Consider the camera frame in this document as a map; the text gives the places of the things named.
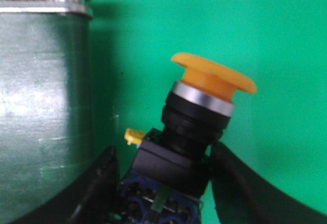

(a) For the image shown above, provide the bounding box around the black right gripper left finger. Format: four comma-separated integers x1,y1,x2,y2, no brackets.
12,146,120,223

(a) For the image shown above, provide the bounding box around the green conveyor belt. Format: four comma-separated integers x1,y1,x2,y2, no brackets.
90,0,326,212

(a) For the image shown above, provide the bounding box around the yellow mushroom push button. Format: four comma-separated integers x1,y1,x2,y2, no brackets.
111,53,257,223

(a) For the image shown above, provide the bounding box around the shiny metal conveyor roller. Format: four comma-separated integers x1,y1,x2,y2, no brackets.
1,0,92,223

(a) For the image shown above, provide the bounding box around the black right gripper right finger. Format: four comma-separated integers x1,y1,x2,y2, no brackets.
211,142,326,223

